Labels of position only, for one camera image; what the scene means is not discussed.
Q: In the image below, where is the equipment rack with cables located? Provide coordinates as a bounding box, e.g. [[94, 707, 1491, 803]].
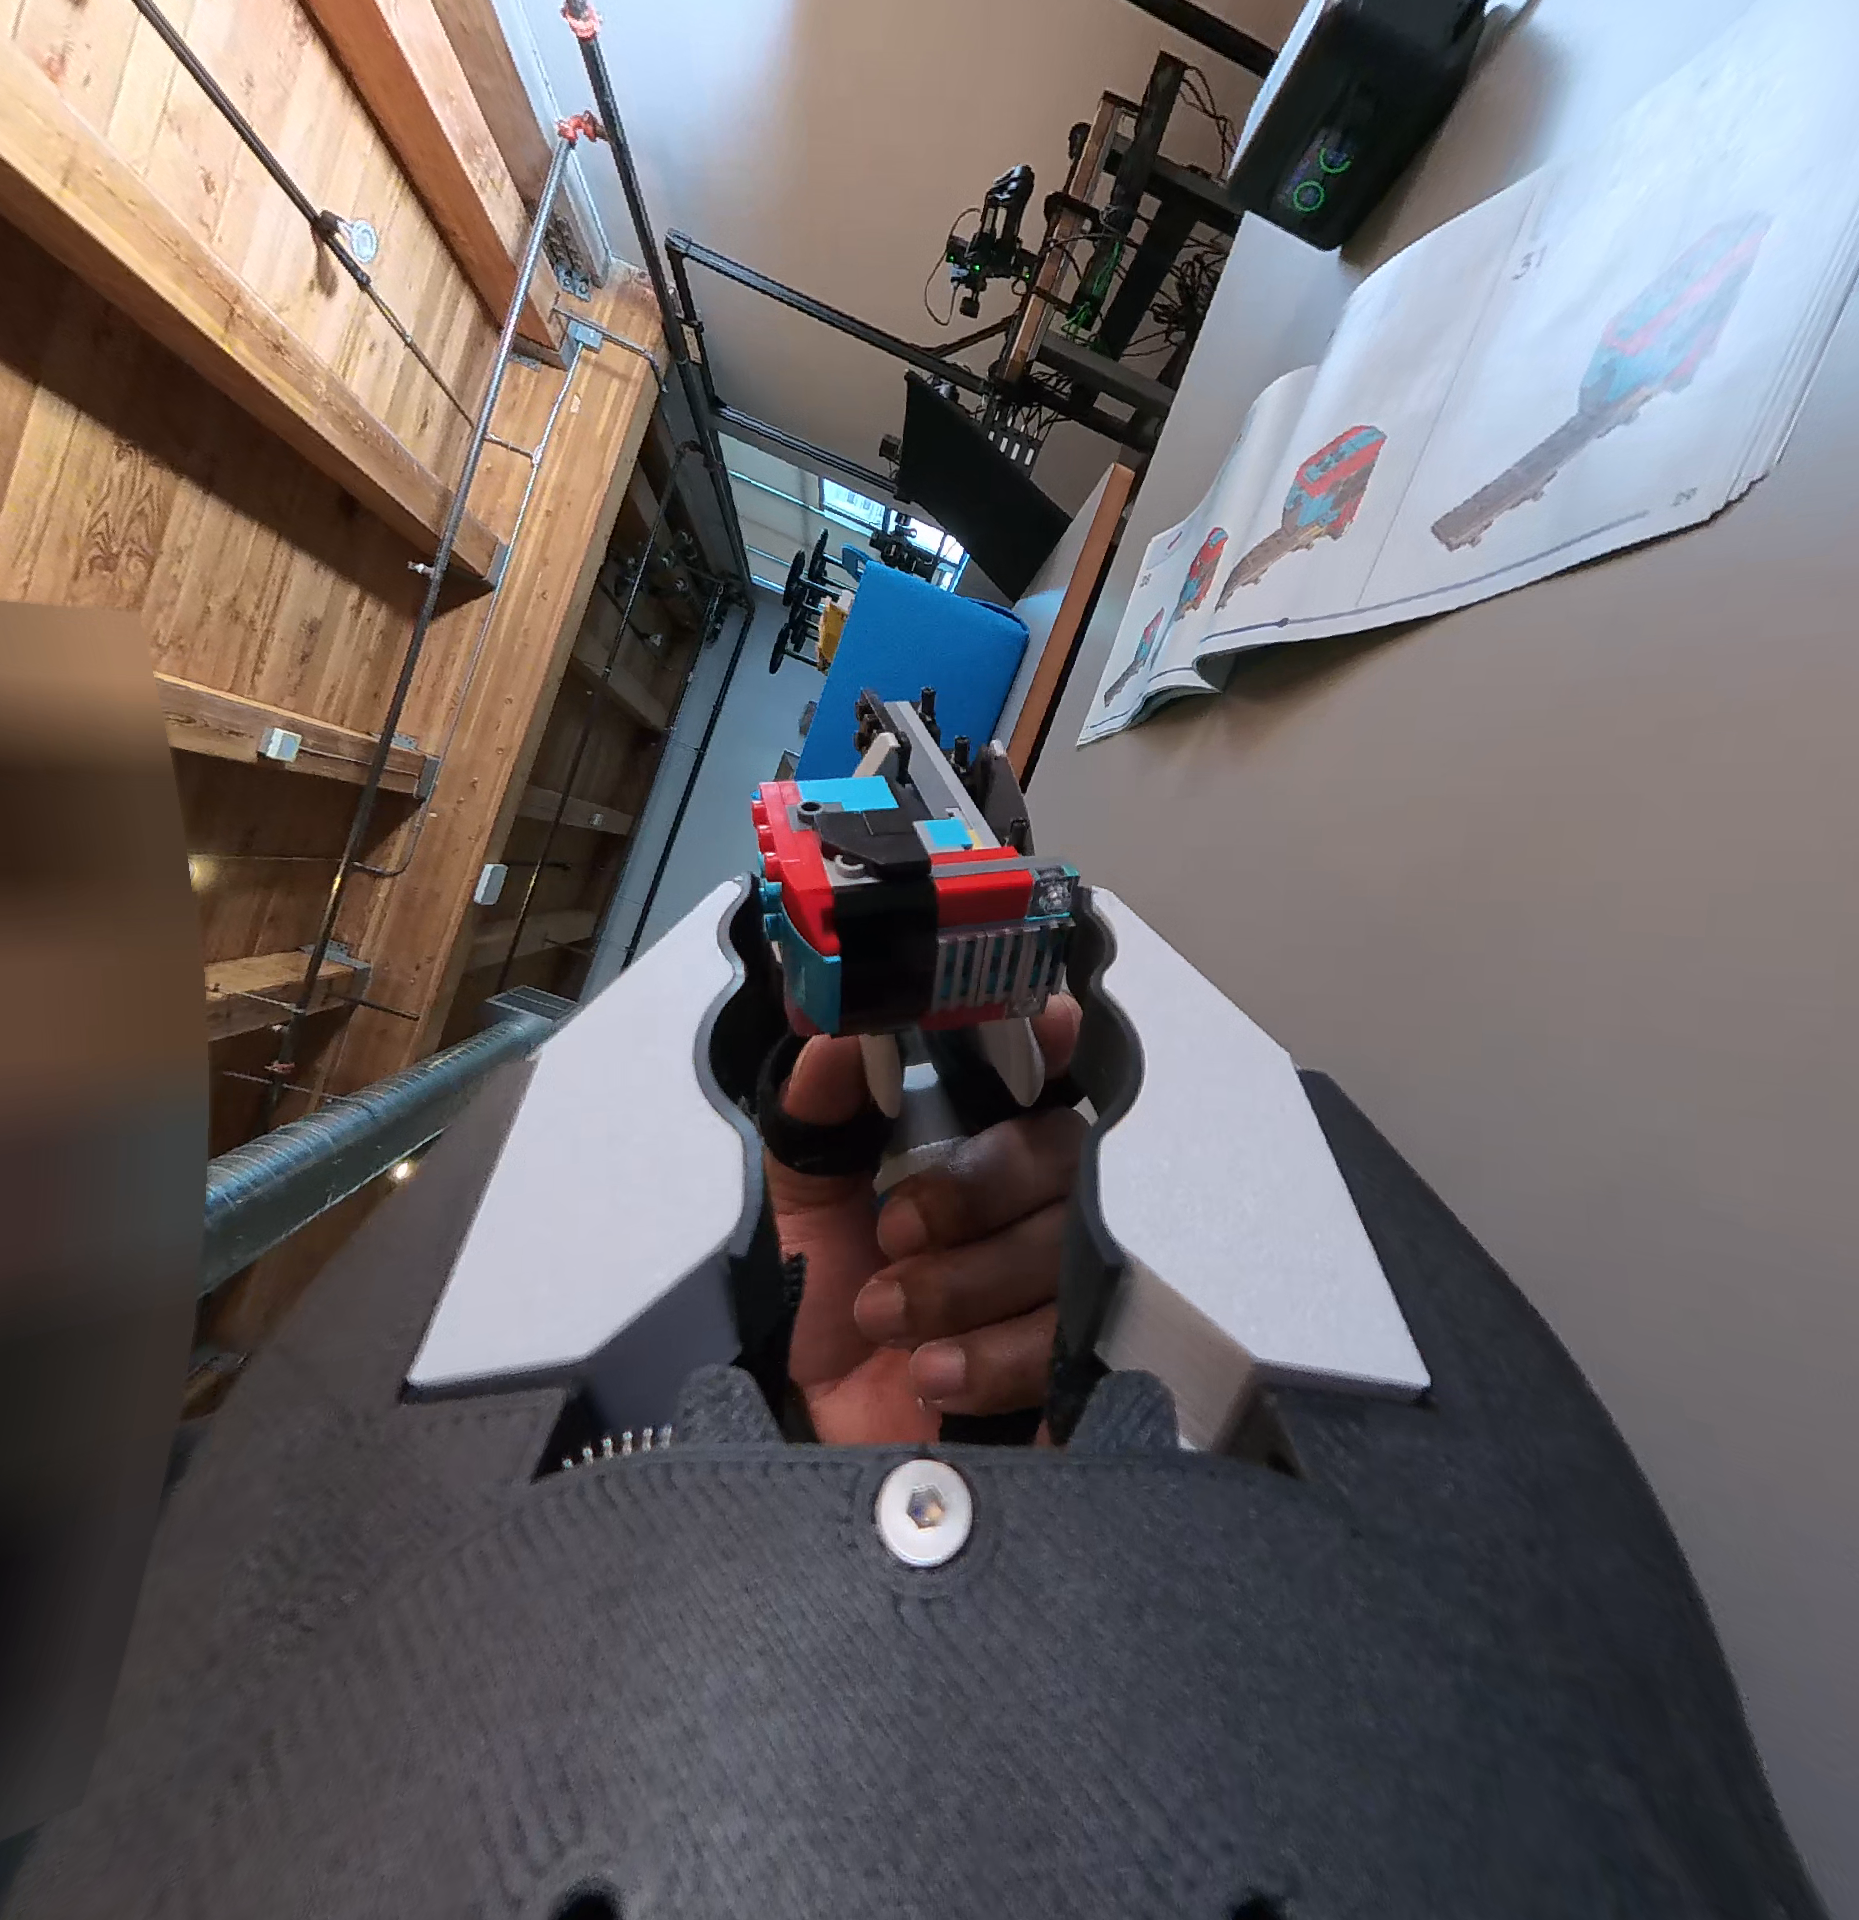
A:
[[930, 53, 1246, 428]]

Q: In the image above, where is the silver air duct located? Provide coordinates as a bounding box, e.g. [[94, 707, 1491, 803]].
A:
[[202, 1008, 561, 1293]]

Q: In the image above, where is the wood-edged grey table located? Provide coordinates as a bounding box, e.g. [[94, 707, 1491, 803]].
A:
[[1006, 463, 1143, 784]]

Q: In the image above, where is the toy brick truck model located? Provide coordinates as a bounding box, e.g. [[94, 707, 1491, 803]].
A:
[[748, 689, 1085, 1040]]

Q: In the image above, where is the brick instruction booklet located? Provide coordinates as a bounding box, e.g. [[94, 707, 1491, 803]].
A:
[[1077, 0, 1859, 750]]

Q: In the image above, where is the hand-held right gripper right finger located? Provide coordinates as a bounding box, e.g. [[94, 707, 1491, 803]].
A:
[[1048, 882, 1437, 1452]]

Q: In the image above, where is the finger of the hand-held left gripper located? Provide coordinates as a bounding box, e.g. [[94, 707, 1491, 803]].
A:
[[988, 733, 1042, 870]]

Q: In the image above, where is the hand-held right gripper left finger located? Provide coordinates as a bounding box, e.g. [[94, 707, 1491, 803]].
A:
[[400, 881, 769, 1444]]

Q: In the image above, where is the black electronic device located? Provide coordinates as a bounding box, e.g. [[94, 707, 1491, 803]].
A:
[[1225, 0, 1499, 252]]

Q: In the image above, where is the distant window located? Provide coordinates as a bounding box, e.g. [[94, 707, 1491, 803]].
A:
[[816, 470, 967, 573]]

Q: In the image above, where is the black cabinet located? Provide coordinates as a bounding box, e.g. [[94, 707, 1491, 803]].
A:
[[896, 371, 1074, 605]]

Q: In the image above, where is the person's left hand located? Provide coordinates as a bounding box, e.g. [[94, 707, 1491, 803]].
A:
[[763, 990, 1096, 1448]]

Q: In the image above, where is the light blue felt partition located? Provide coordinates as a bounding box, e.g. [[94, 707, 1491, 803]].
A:
[[795, 561, 1033, 784]]

